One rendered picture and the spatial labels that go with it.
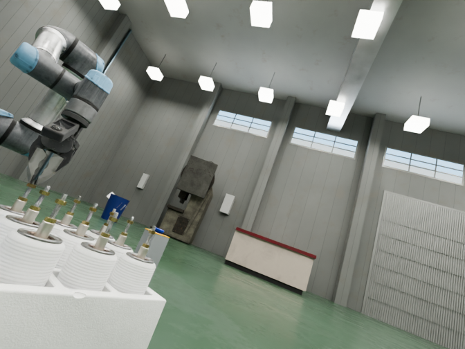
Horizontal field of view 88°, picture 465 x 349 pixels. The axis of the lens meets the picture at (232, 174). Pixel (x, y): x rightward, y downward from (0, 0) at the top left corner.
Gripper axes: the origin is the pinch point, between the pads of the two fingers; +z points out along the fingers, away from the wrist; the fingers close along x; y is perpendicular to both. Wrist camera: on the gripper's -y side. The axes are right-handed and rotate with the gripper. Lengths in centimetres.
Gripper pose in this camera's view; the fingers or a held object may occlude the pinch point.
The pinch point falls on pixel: (34, 178)
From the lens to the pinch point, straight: 81.4
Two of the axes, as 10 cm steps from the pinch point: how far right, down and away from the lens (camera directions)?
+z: -3.5, 8.9, -2.8
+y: -4.5, 1.0, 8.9
